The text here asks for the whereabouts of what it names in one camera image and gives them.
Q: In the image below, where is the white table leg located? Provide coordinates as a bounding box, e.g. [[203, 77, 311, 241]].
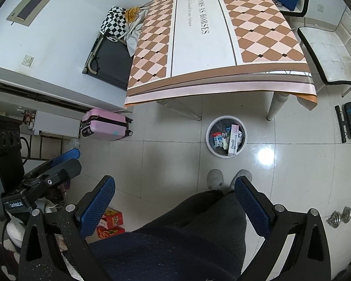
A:
[[156, 98, 202, 121], [266, 91, 288, 121]]

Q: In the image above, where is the red cardboard box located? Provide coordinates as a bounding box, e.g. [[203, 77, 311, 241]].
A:
[[96, 225, 126, 239], [101, 208, 125, 229]]

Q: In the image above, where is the white round trash bin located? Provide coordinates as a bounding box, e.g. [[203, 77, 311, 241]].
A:
[[205, 116, 248, 159]]

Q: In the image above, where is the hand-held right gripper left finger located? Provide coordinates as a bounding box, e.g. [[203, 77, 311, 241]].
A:
[[18, 176, 116, 281]]

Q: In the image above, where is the person's dark sweater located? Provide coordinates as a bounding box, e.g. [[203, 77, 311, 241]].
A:
[[89, 225, 243, 281]]

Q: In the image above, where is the grey suitcase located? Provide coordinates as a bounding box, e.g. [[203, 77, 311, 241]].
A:
[[82, 37, 135, 91]]

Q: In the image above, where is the white blue red packet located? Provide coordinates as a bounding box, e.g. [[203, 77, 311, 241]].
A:
[[212, 133, 227, 150]]

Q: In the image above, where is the brown checkered tablecloth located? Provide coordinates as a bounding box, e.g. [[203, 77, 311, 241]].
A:
[[124, 0, 318, 112]]

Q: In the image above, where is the pink suitcase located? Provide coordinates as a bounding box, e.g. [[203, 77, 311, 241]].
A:
[[80, 108, 133, 141]]

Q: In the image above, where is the long white pink box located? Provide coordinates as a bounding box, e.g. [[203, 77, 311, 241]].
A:
[[227, 124, 243, 156]]

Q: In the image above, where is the person's left leg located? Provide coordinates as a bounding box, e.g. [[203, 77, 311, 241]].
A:
[[140, 190, 226, 240]]

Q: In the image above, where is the white bench black frame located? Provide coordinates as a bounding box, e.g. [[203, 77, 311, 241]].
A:
[[297, 26, 351, 85]]

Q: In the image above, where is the light grey cloth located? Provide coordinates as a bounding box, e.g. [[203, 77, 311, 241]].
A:
[[124, 7, 148, 57]]

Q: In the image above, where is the black perforated stand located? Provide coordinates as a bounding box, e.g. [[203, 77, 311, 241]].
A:
[[0, 115, 24, 194]]

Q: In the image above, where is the person's right grey slipper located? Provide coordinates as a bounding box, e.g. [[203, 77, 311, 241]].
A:
[[230, 169, 252, 192]]

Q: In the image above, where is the person's grey slipper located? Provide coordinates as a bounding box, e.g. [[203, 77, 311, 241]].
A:
[[207, 169, 224, 192], [230, 169, 252, 192]]

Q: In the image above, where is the black white checkered cloth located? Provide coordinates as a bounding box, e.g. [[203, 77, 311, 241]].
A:
[[99, 6, 129, 46]]

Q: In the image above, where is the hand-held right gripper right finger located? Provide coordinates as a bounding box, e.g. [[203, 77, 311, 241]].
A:
[[234, 176, 332, 281]]

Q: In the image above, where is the person's leg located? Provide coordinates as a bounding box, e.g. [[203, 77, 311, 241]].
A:
[[213, 192, 248, 270], [140, 190, 226, 240]]

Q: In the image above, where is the person's right leg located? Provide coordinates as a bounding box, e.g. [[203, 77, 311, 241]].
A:
[[213, 192, 248, 270]]

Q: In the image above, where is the metal dumbbell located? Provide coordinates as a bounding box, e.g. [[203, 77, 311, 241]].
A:
[[329, 206, 351, 229]]

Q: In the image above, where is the white low cabinet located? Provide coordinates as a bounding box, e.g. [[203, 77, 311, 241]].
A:
[[33, 110, 82, 138]]

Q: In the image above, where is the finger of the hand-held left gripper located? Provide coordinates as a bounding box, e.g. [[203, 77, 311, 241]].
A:
[[23, 159, 82, 188], [23, 149, 81, 180]]

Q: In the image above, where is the wall electrical panel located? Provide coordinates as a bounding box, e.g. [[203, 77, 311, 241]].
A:
[[6, 0, 51, 27]]

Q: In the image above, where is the person's left grey slipper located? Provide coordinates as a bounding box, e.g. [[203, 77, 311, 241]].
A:
[[207, 169, 224, 192]]

